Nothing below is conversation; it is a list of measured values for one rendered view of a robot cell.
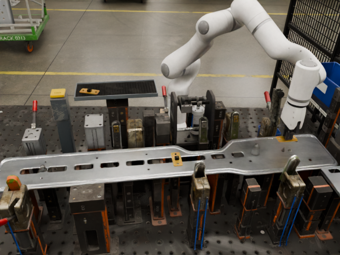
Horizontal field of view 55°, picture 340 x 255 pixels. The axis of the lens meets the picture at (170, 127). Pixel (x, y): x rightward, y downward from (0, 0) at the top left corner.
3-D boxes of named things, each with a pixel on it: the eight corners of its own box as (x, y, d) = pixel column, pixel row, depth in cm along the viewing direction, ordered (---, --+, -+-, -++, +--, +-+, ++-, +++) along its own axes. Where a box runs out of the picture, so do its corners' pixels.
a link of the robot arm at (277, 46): (272, 29, 138) (317, 86, 132) (248, 37, 130) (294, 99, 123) (286, 13, 131) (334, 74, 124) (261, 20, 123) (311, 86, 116)
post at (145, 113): (144, 181, 167) (143, 115, 144) (144, 175, 171) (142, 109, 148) (155, 180, 168) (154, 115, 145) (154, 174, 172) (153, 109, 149)
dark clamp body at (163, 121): (153, 189, 163) (152, 126, 141) (150, 171, 174) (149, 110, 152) (174, 187, 165) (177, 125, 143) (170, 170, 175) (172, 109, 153)
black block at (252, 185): (237, 244, 139) (248, 196, 122) (229, 223, 147) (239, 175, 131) (255, 242, 140) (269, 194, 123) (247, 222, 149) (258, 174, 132)
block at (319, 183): (297, 241, 141) (315, 195, 124) (286, 220, 150) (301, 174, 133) (317, 238, 142) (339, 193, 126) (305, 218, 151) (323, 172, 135)
